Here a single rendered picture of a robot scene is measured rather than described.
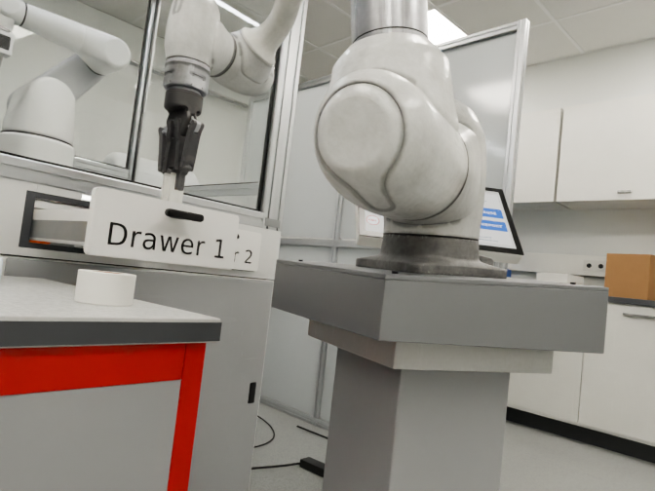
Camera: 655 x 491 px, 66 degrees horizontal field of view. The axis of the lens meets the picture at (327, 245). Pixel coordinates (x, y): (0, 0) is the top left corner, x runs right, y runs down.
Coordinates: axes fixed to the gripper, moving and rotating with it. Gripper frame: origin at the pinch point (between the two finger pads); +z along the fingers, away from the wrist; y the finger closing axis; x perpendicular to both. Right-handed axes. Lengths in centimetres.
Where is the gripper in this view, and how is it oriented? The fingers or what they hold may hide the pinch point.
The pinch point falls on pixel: (172, 191)
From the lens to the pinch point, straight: 107.7
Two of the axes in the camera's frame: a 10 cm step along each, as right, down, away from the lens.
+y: 7.5, 0.3, -6.6
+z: -1.0, 9.9, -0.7
